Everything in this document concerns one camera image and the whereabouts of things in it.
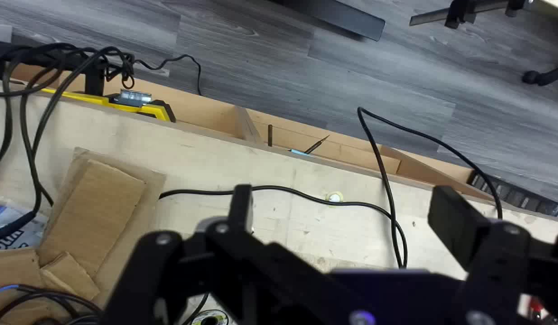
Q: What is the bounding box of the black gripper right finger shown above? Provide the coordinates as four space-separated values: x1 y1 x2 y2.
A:
427 185 558 325

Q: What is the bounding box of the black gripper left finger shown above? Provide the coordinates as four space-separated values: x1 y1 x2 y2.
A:
102 185 328 325

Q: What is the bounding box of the black power strip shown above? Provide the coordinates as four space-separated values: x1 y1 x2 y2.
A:
465 170 558 221

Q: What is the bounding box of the small pointed hand tool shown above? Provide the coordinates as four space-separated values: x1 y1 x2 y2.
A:
286 134 331 159

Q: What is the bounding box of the brown cardboard sheet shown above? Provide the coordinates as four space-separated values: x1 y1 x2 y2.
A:
33 147 167 306

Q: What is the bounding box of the black chair base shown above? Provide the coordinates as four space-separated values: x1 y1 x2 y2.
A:
519 62 558 87

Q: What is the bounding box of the yellow level tool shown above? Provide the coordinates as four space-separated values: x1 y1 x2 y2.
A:
41 87 176 125

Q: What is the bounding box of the black table leg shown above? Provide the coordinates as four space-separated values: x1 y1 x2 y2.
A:
270 0 386 44

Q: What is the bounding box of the blue printed packet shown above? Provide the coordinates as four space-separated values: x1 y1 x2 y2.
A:
0 203 50 253

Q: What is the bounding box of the thin black looped cable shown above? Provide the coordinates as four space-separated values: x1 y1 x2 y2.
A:
158 185 409 271

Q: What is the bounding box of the thin black arched cable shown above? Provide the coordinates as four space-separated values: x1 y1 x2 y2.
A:
355 107 503 221

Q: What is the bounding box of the thin wavy black cable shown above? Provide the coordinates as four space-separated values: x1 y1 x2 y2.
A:
131 53 203 98

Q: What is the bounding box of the thick black cable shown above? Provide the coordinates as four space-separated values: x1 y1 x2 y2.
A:
0 42 136 242

